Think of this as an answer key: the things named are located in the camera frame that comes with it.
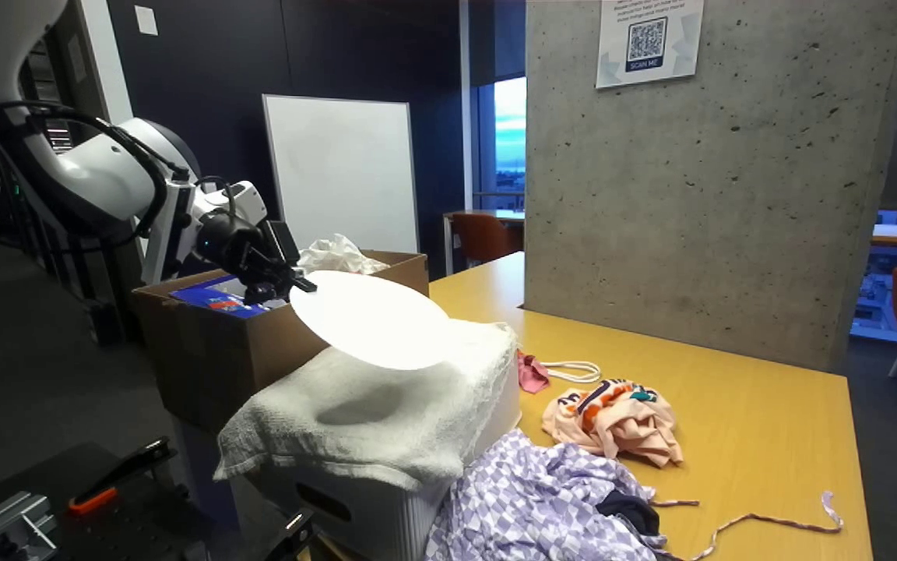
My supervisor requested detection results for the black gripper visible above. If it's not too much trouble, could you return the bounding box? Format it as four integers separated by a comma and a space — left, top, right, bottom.
193, 212, 321, 311

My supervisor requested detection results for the white paper plate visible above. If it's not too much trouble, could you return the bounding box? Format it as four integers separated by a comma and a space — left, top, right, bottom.
285, 271, 456, 371

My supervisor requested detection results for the blue cardboard box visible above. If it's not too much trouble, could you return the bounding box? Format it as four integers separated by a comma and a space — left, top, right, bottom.
169, 274, 285, 320

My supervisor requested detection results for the brown cardboard box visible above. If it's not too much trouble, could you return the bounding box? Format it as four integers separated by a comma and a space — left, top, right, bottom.
130, 247, 433, 435

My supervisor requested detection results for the white storage container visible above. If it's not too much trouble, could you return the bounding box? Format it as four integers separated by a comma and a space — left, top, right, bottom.
228, 409, 523, 561

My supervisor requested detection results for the white whiteboard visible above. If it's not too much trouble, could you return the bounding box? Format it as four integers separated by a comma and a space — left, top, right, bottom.
260, 94, 420, 257

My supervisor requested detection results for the white towel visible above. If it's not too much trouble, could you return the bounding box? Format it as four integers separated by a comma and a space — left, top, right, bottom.
213, 316, 523, 496

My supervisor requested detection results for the orange chair behind pillar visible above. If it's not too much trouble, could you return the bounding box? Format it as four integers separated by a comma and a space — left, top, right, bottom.
451, 212, 526, 270

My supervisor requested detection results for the black tool orange grip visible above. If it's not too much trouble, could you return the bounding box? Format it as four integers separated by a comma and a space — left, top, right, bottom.
64, 435, 173, 522

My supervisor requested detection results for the small pink cloth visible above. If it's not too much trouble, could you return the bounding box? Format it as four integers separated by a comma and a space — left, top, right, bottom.
513, 349, 603, 398

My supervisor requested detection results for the purple checkered cloth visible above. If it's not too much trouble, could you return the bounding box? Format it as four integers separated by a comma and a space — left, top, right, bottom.
428, 430, 673, 561

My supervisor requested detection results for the peach printed cloth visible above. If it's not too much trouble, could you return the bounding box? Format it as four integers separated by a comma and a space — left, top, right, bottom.
538, 378, 686, 471

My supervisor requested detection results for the dark navy cloth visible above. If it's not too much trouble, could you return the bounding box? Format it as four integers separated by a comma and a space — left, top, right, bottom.
599, 494, 666, 539

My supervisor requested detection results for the QR code poster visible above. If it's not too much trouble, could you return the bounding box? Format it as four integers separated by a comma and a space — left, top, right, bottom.
595, 0, 708, 90

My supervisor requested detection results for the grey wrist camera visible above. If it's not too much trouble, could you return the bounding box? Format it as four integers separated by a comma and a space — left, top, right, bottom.
193, 180, 272, 236

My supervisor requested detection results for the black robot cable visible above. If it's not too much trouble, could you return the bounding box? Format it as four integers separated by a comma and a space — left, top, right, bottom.
0, 28, 207, 259

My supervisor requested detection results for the thin lavender string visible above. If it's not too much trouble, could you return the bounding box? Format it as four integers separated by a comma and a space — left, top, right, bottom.
692, 490, 846, 561

